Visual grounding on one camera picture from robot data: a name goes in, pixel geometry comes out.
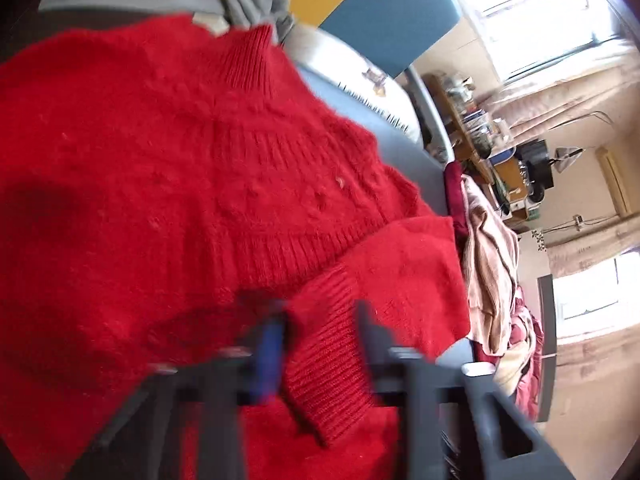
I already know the black monitor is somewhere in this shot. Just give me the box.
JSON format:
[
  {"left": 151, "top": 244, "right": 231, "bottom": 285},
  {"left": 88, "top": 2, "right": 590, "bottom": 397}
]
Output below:
[{"left": 515, "top": 139, "right": 557, "bottom": 202}]

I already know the beige curtain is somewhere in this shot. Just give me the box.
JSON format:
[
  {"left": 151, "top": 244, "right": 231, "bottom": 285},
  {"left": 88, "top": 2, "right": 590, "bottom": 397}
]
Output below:
[{"left": 544, "top": 217, "right": 640, "bottom": 278}]

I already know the dark red cloth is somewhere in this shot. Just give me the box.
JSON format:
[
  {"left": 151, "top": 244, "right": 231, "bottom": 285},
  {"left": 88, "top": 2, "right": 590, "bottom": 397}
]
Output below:
[{"left": 443, "top": 160, "right": 470, "bottom": 235}]

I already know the blue chair back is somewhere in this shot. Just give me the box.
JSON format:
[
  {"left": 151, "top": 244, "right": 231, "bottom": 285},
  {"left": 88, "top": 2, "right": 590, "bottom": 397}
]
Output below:
[{"left": 272, "top": 0, "right": 463, "bottom": 79}]

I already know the red knit sweater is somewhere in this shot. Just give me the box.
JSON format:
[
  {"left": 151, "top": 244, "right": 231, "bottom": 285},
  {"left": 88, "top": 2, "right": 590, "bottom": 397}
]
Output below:
[{"left": 0, "top": 14, "right": 471, "bottom": 480}]

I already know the white board with small print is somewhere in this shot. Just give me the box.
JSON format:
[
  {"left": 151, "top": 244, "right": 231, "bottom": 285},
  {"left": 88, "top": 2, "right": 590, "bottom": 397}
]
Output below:
[{"left": 284, "top": 24, "right": 426, "bottom": 142}]

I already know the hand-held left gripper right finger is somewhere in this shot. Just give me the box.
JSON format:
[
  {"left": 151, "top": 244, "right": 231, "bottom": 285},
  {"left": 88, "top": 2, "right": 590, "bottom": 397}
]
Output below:
[{"left": 352, "top": 300, "right": 576, "bottom": 480}]

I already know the small bright window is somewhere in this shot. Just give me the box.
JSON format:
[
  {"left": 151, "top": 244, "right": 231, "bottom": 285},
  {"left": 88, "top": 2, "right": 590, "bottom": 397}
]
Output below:
[{"left": 550, "top": 252, "right": 640, "bottom": 342}]

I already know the dark upright panel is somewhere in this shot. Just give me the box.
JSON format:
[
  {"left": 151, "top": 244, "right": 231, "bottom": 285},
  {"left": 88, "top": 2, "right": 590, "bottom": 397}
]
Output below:
[{"left": 534, "top": 275, "right": 559, "bottom": 424}]

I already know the grey metal rail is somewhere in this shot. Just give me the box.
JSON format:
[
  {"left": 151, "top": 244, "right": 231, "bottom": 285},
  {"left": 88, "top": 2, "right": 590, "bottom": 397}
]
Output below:
[{"left": 404, "top": 66, "right": 457, "bottom": 167}]

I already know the beige cloth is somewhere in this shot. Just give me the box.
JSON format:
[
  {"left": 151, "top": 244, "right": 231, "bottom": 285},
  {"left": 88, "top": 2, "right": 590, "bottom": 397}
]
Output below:
[{"left": 461, "top": 175, "right": 522, "bottom": 357}]

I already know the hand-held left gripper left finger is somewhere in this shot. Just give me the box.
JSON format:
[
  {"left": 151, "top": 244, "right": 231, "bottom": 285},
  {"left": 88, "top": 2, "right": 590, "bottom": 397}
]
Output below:
[{"left": 65, "top": 290, "right": 291, "bottom": 480}]

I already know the large bright window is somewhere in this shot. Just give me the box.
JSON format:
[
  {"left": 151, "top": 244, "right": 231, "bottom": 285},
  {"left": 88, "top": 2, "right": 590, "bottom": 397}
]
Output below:
[{"left": 449, "top": 0, "right": 632, "bottom": 82}]

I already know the cluttered wooden shelf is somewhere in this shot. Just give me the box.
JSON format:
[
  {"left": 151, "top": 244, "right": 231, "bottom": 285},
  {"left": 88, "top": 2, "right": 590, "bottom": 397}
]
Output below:
[{"left": 424, "top": 72, "right": 532, "bottom": 222}]

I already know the maroon patterned cloth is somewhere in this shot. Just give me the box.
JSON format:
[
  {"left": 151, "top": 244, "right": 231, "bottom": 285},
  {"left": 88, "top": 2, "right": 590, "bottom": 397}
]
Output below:
[{"left": 475, "top": 285, "right": 547, "bottom": 422}]

